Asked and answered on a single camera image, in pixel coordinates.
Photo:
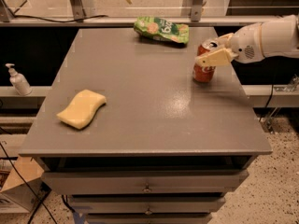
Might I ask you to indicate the top drawer knob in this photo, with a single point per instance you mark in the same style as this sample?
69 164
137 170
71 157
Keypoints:
147 189

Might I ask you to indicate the green chip bag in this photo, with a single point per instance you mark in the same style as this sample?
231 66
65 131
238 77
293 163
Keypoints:
162 30

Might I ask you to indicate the white pump bottle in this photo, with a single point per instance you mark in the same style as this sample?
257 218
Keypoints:
18 81

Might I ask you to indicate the grey metal bracket left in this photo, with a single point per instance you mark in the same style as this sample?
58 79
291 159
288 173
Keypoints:
82 9

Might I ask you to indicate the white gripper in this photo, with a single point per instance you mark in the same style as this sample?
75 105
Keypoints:
247 45

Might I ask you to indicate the cardboard box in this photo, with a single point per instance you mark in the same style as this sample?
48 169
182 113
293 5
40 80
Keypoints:
18 195

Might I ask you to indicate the red coke can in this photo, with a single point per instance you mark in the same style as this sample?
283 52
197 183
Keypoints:
200 73

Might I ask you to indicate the yellow sponge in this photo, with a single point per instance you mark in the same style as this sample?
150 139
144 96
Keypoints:
81 110

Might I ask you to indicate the drawer knob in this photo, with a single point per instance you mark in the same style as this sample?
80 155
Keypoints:
148 212
147 189

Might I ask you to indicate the grey drawer cabinet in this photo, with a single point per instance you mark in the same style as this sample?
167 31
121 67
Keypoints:
190 142

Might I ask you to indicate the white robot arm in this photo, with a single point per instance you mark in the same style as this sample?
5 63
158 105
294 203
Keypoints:
279 38

